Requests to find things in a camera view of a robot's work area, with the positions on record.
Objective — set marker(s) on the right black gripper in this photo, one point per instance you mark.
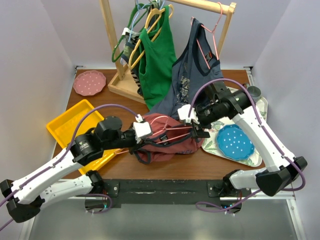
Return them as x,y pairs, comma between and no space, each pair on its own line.
199,133

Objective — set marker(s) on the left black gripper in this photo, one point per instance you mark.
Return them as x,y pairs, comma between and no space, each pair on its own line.
135,146

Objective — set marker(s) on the red tank top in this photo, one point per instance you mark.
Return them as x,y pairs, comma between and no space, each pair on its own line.
169,143

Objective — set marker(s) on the pink wire hanger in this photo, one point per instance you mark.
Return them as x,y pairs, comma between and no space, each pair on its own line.
157,131
212,37

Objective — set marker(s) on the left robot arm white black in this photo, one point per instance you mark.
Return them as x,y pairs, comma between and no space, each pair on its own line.
27,196

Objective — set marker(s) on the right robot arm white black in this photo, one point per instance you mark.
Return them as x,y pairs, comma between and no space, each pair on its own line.
283,170

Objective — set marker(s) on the navy blue tank top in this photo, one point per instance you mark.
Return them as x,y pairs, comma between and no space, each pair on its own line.
196,66

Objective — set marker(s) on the green tank top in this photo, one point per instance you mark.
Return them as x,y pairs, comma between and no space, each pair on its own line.
155,66

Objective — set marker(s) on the light blue hanger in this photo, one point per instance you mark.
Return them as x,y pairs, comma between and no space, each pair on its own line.
130,45

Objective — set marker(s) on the blue dotted plate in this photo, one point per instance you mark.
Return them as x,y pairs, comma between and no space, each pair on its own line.
234,143

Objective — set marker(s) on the wooden clothes rack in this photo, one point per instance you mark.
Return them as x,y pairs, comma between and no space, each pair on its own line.
123,83

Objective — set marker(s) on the grey mug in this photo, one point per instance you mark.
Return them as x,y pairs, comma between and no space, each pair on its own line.
255,93

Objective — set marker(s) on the yellow plastic tray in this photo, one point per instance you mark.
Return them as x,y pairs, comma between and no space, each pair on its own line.
62,129

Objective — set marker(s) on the pink dotted plate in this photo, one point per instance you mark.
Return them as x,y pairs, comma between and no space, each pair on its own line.
89,83

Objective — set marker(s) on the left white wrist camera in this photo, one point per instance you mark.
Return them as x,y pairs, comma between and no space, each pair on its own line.
142,128

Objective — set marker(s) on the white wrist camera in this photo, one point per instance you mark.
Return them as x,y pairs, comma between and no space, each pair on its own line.
142,128
186,113

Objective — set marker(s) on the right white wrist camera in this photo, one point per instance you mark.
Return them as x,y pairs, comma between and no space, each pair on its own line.
186,113

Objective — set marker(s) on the black mounting base plate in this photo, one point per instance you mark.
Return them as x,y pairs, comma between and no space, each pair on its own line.
168,192

